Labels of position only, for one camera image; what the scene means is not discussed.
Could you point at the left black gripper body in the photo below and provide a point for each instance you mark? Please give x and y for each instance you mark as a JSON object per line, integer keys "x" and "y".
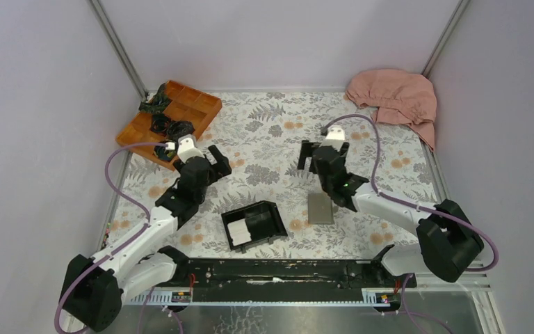
{"x": 200, "y": 196}

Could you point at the dark rolled tie top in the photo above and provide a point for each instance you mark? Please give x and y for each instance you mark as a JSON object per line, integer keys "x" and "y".
{"x": 158, "y": 103}

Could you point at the grey leather card holder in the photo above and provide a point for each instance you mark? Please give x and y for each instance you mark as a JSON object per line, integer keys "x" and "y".
{"x": 320, "y": 209}

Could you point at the dark rolled tie middle left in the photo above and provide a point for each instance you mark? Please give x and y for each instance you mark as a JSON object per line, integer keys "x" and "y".
{"x": 160, "y": 123}

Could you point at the pink crumpled cloth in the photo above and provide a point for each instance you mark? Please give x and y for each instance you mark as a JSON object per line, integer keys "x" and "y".
{"x": 402, "y": 98}

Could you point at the orange wooden compartment tray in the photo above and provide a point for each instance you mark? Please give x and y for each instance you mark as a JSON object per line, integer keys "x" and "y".
{"x": 175, "y": 111}

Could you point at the dark rolled tie middle right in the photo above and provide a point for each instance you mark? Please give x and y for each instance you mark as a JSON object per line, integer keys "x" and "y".
{"x": 178, "y": 129}

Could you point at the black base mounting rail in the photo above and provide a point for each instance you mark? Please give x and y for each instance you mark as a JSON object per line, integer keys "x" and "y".
{"x": 287, "y": 281}

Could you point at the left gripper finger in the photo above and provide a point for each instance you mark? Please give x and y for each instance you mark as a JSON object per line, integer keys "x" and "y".
{"x": 210, "y": 155}
{"x": 221, "y": 168}

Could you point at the dark rolled tie bottom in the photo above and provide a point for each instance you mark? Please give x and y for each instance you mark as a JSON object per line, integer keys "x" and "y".
{"x": 165, "y": 151}

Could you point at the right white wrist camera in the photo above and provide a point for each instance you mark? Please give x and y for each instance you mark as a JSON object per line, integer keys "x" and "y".
{"x": 334, "y": 137}

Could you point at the white card stack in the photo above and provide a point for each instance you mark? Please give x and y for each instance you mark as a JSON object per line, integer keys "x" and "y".
{"x": 238, "y": 232}

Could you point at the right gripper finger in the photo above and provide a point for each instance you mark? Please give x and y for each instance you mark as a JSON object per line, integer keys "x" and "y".
{"x": 307, "y": 149}
{"x": 343, "y": 151}

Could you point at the black card tray box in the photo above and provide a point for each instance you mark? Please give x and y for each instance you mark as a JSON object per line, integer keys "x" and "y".
{"x": 264, "y": 223}

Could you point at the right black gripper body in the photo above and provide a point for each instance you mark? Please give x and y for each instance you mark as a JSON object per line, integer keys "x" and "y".
{"x": 325, "y": 184}

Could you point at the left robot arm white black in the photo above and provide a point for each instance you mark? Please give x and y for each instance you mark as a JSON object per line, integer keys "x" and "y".
{"x": 96, "y": 287}

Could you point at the dark rolled tie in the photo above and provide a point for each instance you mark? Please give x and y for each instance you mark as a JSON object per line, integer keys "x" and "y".
{"x": 158, "y": 103}
{"x": 178, "y": 129}
{"x": 165, "y": 151}
{"x": 160, "y": 123}

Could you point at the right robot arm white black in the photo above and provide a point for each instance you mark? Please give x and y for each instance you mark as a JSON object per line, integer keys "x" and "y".
{"x": 445, "y": 248}

